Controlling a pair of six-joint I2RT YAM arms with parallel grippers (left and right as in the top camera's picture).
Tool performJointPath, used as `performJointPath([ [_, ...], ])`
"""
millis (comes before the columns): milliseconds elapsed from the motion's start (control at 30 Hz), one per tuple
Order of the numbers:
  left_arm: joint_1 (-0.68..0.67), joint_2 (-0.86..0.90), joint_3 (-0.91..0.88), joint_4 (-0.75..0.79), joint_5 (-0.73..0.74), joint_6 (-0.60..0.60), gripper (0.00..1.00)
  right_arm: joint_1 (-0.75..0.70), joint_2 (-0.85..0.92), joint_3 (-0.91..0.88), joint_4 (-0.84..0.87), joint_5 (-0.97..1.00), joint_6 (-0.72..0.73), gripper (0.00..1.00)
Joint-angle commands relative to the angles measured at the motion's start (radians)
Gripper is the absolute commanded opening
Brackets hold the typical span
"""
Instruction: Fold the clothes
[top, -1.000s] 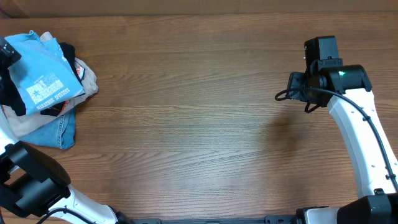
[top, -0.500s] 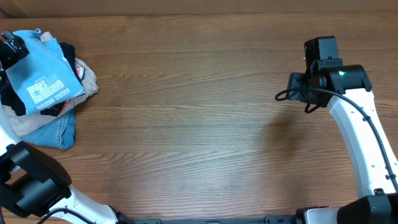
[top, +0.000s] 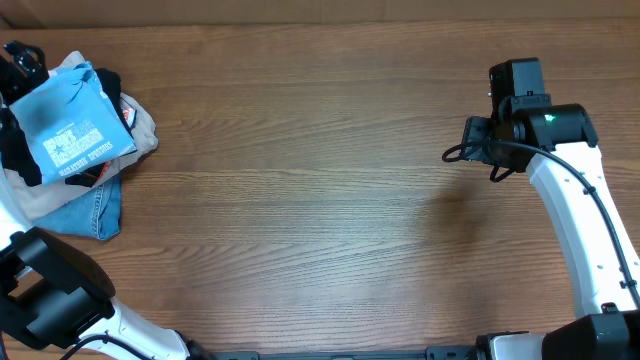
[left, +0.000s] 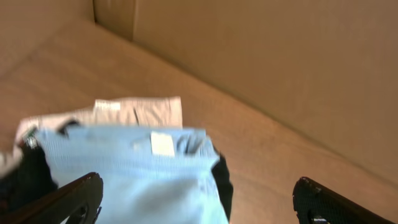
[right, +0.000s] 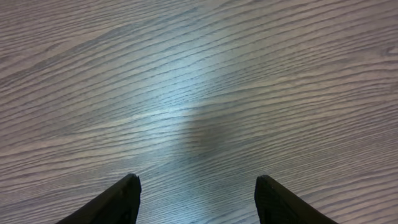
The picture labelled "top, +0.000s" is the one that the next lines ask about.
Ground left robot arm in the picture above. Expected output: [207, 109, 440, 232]
[1, 41, 207, 359]

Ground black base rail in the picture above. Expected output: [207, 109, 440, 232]
[209, 345, 491, 360]

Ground light blue printed t-shirt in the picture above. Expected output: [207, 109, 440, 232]
[2, 61, 137, 187]

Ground blue denim jeans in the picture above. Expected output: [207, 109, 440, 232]
[34, 175, 122, 241]

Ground black folded garment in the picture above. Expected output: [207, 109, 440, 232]
[1, 68, 131, 187]

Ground beige folded garment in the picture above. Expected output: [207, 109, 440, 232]
[5, 51, 158, 220]

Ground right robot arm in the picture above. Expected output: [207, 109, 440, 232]
[442, 58, 639, 359]

